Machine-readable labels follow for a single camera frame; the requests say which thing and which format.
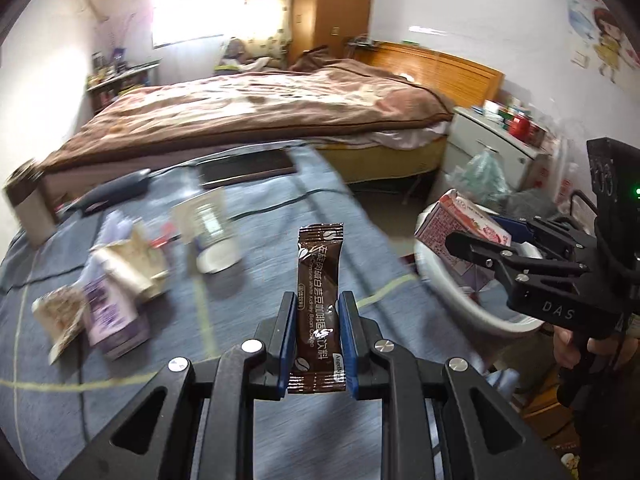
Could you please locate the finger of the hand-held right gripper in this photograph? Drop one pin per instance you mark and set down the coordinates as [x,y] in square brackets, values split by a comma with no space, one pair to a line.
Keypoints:
[480,252]
[520,230]

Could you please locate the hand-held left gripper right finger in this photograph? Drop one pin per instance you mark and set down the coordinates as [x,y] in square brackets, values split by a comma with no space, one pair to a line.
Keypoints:
[348,345]

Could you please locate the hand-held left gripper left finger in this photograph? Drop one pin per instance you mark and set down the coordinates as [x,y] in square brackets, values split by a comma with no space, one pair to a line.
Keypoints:
[286,345]

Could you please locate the white trash bin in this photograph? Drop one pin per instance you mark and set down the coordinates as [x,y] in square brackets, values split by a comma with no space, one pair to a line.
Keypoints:
[450,287]

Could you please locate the purple drink carton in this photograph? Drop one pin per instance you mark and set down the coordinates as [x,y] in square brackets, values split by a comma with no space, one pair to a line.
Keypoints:
[445,220]
[115,320]

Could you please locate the dark brown coffee sachet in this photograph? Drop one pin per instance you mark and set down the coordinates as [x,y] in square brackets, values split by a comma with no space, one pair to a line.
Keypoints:
[320,285]

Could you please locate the white plastic cup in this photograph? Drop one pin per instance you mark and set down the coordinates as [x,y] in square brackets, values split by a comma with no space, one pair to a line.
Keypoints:
[210,230]

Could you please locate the red lid jelly cup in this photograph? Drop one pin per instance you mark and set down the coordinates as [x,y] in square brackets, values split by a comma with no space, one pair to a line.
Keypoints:
[162,238]

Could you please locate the beige paper bag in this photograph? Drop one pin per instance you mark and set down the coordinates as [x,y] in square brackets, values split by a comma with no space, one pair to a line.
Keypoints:
[130,265]

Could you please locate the beige brown snack wrapper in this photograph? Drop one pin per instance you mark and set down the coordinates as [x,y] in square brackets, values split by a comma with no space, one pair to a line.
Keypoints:
[62,317]

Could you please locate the person's right hand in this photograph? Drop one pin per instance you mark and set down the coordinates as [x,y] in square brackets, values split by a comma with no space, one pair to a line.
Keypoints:
[565,350]

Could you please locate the white red plastic bag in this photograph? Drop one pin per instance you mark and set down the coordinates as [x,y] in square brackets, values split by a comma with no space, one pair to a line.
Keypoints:
[545,175]

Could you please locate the green print plastic bag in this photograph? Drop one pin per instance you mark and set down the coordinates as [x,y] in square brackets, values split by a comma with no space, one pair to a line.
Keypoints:
[482,177]

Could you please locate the red patterned tin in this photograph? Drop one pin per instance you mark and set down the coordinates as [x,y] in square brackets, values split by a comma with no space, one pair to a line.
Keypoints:
[538,133]

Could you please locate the white nightstand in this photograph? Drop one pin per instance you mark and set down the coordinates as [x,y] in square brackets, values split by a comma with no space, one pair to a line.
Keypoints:
[485,135]

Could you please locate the green white medicine box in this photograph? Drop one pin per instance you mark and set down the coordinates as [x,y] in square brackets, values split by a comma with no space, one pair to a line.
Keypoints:
[500,110]

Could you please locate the wooden bed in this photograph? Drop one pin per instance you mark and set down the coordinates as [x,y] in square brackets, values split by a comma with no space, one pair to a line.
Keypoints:
[390,155]

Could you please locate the white bed sheet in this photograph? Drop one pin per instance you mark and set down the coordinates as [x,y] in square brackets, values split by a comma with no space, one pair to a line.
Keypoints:
[415,135]

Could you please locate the black smartphone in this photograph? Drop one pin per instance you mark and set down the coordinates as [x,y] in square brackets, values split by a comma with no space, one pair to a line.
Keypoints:
[245,169]

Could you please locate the black glasses case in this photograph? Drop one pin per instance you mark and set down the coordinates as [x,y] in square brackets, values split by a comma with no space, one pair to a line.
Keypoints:
[110,192]

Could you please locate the brown blanket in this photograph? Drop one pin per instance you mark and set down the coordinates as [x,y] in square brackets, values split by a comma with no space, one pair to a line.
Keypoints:
[250,105]

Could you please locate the power strip with chargers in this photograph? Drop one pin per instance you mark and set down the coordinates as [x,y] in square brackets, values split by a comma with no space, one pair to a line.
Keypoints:
[361,41]

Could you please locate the wooden wardrobe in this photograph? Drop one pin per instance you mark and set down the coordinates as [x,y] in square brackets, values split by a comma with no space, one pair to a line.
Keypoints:
[332,10]

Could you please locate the beige brown thermos mug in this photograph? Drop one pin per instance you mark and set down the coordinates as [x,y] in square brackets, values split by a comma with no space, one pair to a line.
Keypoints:
[32,205]

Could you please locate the brown teddy bear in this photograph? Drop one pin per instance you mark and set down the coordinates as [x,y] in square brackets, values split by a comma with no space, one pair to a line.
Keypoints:
[240,55]

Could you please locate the cluttered desk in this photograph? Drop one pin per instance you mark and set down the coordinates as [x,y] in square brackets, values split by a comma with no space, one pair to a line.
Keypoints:
[125,82]

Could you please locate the patterned curtain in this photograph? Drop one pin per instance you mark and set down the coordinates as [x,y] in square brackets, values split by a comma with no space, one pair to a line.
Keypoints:
[265,30]

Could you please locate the window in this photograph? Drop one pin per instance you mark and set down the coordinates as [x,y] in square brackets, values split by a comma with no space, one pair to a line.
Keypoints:
[187,25]

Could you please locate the vase with bare branches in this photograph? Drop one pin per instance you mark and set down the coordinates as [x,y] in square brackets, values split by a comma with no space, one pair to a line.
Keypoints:
[120,35]

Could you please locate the black chair frame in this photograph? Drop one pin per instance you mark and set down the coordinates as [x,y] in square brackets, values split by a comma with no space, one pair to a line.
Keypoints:
[580,200]

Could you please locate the white wall switch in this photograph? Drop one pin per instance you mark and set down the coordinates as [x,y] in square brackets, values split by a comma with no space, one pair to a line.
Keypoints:
[580,59]

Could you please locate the cartoon wall sticker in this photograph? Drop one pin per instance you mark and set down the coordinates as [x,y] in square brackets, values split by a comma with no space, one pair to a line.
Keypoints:
[607,35]

